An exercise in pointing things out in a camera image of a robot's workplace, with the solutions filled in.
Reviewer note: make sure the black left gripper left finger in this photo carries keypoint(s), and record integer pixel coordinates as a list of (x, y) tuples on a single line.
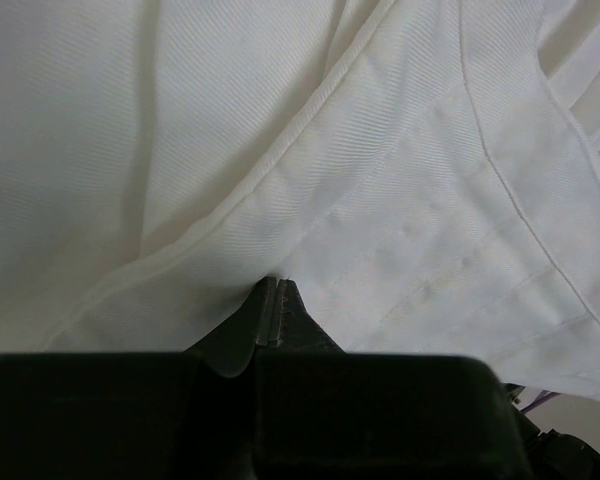
[(228, 348)]

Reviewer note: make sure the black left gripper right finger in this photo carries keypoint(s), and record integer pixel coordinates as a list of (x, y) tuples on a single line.
[(285, 324)]

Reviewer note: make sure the white pleated skirt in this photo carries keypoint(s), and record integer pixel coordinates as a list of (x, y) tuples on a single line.
[(428, 172)]

